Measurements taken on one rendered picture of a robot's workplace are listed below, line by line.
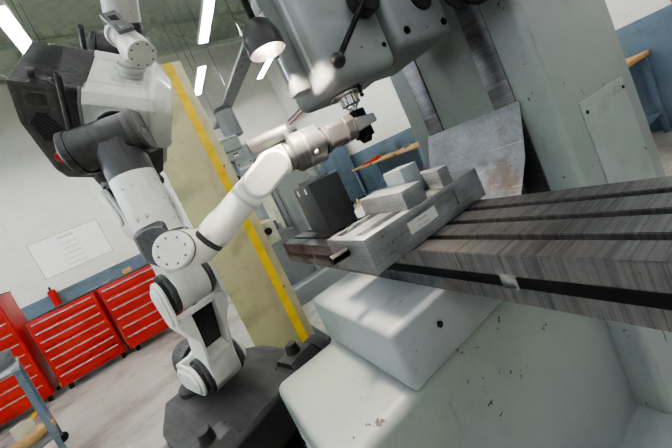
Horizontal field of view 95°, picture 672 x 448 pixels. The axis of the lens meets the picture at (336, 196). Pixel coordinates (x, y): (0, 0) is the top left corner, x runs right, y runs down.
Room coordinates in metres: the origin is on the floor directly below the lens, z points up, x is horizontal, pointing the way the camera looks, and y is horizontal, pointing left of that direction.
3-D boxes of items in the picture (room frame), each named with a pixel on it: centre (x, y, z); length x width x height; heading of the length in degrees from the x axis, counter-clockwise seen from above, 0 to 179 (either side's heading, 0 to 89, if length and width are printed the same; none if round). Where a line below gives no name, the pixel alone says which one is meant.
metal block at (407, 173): (0.69, -0.15, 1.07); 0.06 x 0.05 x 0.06; 28
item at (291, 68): (0.70, -0.03, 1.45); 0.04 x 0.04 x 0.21; 28
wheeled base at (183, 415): (1.12, 0.68, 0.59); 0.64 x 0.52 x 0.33; 47
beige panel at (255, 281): (2.24, 0.80, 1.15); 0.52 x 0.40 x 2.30; 118
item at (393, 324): (0.75, -0.12, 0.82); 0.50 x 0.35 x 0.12; 118
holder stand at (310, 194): (1.16, 0.05, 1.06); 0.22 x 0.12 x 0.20; 21
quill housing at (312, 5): (0.75, -0.13, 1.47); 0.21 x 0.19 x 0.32; 28
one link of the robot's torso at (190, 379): (1.14, 0.70, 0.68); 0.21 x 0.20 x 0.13; 47
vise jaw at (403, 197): (0.67, -0.11, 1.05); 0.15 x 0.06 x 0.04; 28
